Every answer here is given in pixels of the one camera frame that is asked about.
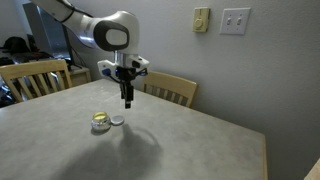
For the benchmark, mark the wide slatted wooden chair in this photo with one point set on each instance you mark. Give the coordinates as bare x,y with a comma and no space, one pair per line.
33,68

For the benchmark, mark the beige wall thermostat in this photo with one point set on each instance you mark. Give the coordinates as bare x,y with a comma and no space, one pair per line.
201,20

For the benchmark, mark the round silver lid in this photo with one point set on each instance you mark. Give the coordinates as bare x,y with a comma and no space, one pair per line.
117,120

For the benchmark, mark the white double light switch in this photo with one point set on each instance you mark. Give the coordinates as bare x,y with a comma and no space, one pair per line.
235,21

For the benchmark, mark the light wooden counter corner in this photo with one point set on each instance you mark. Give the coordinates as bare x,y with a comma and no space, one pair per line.
314,171

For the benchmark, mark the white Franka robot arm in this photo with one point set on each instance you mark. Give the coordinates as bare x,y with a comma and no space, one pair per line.
113,31

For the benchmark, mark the silver candle container yellow wax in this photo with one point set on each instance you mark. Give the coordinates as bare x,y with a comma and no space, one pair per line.
100,122

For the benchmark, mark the black cap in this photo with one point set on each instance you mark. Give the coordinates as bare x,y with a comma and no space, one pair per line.
13,44

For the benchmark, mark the blue white clutter item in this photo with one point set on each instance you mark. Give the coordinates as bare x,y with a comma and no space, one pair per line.
5,95

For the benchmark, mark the black stand pole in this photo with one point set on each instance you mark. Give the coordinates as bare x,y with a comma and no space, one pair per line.
68,53

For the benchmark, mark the low-backed wooden chair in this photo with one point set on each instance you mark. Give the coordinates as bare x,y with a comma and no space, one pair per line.
170,83

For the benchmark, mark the small wooden side cabinet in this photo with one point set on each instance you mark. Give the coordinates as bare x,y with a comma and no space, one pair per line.
80,76

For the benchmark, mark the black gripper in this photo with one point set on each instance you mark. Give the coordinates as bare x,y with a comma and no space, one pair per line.
126,75

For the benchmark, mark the grey flat panel screen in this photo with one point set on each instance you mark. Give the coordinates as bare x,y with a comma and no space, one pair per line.
43,33

